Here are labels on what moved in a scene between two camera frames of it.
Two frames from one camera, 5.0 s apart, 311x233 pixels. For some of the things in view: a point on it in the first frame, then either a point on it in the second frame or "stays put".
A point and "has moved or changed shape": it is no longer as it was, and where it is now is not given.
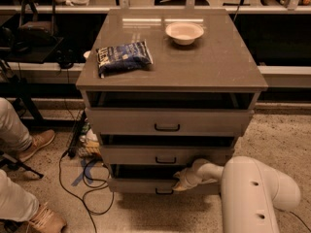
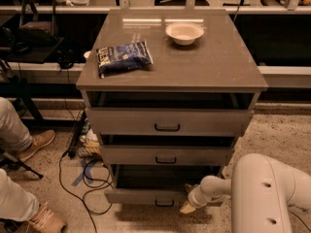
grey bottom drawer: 153,179 has moved or changed shape
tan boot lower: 46,220 stays put
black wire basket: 85,141 stays put
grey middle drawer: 162,154 stays put
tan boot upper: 39,140 stays put
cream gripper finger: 182,184 to 187,208
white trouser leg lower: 17,203 stays put
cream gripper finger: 182,175 to 188,187
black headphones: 66,58 stays put
